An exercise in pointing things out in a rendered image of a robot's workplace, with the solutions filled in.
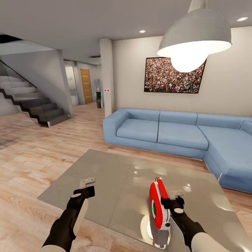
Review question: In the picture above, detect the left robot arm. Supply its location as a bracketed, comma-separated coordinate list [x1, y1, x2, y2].
[39, 177, 97, 252]

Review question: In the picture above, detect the radio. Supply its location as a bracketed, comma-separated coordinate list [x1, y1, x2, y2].
[149, 178, 172, 231]

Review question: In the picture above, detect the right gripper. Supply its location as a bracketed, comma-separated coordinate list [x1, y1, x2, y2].
[161, 197, 184, 209]

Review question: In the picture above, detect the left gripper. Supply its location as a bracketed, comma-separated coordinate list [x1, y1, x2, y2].
[73, 186, 95, 198]

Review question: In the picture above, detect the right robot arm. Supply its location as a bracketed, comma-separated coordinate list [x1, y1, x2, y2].
[161, 190, 230, 252]

